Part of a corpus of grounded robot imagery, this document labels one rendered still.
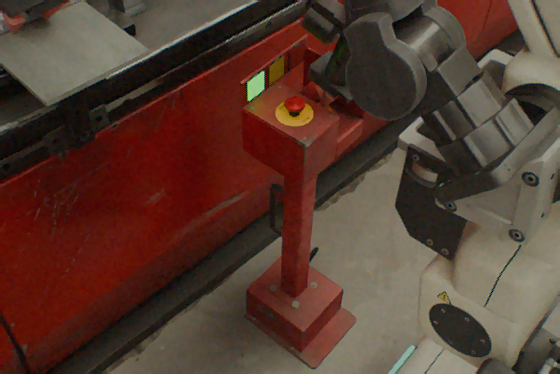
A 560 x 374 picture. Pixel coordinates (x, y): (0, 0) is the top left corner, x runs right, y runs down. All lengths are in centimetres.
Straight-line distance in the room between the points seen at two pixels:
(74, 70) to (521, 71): 64
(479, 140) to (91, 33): 69
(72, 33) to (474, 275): 71
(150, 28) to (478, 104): 83
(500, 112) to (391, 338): 133
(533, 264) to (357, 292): 106
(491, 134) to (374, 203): 156
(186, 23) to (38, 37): 32
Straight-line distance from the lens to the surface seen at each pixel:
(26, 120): 120
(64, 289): 153
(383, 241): 209
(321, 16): 124
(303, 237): 160
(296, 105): 126
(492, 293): 100
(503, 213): 69
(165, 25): 135
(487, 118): 65
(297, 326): 176
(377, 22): 62
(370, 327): 192
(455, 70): 65
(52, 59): 110
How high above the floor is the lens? 164
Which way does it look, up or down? 48 degrees down
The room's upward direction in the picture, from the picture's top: 2 degrees clockwise
